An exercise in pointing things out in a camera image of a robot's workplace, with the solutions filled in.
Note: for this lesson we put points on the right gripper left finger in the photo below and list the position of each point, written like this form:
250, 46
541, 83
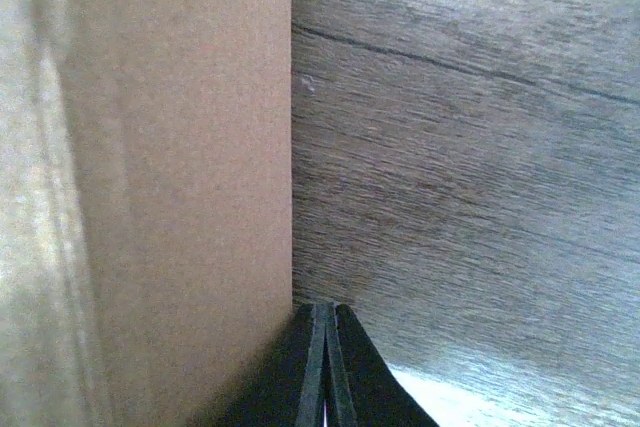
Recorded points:
289, 389

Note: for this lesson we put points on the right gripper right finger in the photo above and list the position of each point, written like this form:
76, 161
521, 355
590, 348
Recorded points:
362, 391

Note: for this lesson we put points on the cardboard box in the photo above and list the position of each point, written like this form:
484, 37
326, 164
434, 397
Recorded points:
145, 206

